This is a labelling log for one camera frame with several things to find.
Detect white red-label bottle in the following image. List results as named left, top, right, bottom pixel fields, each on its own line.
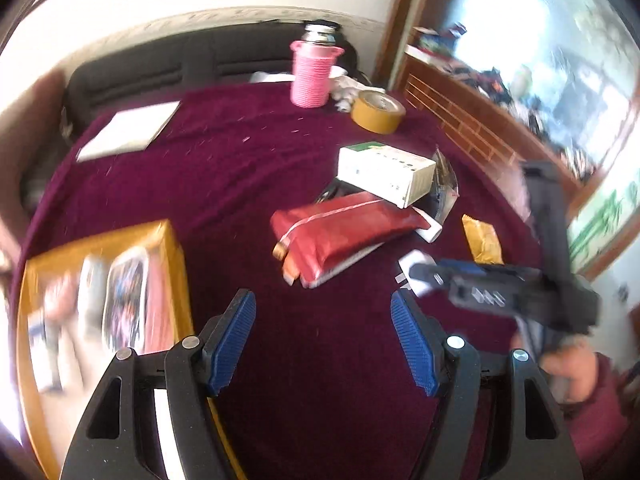
left=413, top=208, right=442, bottom=244

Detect white crumpled tissue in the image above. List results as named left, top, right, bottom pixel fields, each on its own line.
left=330, top=65, right=386, bottom=113

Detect pink knit-sleeved flask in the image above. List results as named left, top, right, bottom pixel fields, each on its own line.
left=290, top=23, right=344, bottom=108

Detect maroon armchair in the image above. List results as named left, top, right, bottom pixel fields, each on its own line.
left=0, top=68, right=66, bottom=266

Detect printed zip pouch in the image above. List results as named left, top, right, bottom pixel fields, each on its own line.
left=102, top=246, right=174, bottom=354

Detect yellow storage box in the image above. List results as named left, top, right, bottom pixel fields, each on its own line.
left=14, top=218, right=249, bottom=480

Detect yellow tape roll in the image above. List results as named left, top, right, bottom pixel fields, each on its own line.
left=350, top=90, right=406, bottom=134

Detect blue white medicine box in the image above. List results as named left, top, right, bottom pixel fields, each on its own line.
left=398, top=249, right=445, bottom=297

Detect wooden brick-pattern cabinet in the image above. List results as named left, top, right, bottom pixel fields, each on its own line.
left=374, top=0, right=640, bottom=281

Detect white notepad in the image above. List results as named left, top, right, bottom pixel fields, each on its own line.
left=76, top=101, right=180, bottom=162

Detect clutter on cabinet top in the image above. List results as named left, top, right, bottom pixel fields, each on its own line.
left=407, top=23, right=596, bottom=182

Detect red foil packet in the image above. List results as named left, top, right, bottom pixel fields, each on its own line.
left=270, top=192, right=425, bottom=288

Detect maroon bed blanket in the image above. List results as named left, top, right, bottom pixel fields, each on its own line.
left=8, top=81, right=591, bottom=480

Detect yellow snack packet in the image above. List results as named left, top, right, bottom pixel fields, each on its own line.
left=462, top=214, right=503, bottom=264

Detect beige text medicine box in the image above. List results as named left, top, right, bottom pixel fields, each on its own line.
left=336, top=142, right=436, bottom=208

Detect person's right hand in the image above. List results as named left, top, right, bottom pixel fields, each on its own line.
left=538, top=336, right=599, bottom=404

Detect black sofa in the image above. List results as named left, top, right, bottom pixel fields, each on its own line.
left=62, top=18, right=362, bottom=137

